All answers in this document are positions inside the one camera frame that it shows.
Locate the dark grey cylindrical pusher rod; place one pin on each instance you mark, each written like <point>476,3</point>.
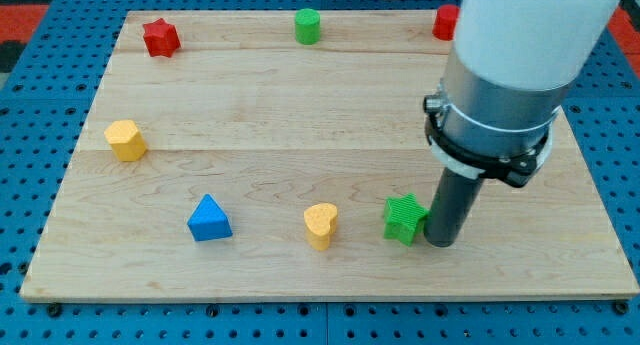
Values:
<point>450,207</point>

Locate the silver flange with black clamp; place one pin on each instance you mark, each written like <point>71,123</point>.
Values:
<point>482,130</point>

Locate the yellow heart block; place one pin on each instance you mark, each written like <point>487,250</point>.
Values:
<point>321,223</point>

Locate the green cylinder block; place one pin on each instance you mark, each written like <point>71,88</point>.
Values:
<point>307,26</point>

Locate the red star block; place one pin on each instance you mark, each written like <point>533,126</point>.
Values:
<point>161,38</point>

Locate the green star block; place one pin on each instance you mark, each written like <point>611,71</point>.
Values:
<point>403,217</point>

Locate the yellow hexagon block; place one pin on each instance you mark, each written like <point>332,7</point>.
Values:
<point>125,140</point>

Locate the blue triangular block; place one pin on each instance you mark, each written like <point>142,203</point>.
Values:
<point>208,221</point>

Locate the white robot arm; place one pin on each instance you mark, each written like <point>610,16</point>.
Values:
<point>510,67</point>

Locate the red cylinder block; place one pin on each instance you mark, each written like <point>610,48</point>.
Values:
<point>445,22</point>

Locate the wooden board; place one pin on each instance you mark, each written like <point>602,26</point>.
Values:
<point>269,127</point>

